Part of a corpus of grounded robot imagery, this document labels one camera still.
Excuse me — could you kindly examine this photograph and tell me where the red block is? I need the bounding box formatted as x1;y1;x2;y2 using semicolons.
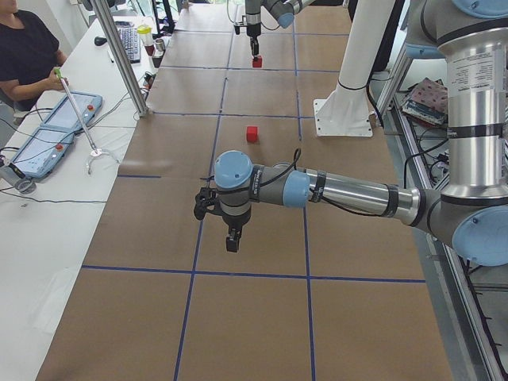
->
252;56;263;68
246;125;259;143

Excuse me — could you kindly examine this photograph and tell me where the grabber reacher stick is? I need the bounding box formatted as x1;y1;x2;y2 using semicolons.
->
53;67;120;175

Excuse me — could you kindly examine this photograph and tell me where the person's hand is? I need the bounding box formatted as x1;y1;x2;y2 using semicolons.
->
41;73;68;90

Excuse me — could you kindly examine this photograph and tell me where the metal cup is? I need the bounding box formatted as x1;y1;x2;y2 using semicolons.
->
153;38;166;56

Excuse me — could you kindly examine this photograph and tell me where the yellow lid cup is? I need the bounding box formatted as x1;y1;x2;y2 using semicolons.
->
137;24;155;56

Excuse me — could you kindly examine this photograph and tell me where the black keyboard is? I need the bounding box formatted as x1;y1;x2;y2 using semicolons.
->
117;27;140;64

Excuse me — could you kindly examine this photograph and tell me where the black computer mouse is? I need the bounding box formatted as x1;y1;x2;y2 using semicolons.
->
94;36;107;47

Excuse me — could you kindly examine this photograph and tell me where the upper teach pendant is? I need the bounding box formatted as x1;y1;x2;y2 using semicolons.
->
40;90;104;132

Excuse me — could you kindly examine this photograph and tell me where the teach pendant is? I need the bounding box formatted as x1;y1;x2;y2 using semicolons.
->
12;128;75;179
40;90;104;132

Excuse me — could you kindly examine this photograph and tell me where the lower teach pendant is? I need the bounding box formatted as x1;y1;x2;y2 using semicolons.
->
12;128;75;179

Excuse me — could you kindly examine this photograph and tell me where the person in black shirt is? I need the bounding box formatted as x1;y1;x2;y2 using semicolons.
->
1;1;67;111

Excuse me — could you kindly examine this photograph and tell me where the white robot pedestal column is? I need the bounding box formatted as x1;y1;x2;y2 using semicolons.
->
314;0;395;137

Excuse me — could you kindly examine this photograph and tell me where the aluminium frame post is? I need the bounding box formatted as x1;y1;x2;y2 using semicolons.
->
90;0;148;117

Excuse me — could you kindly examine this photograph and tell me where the grey clamp mount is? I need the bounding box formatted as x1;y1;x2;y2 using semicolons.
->
1;155;37;194

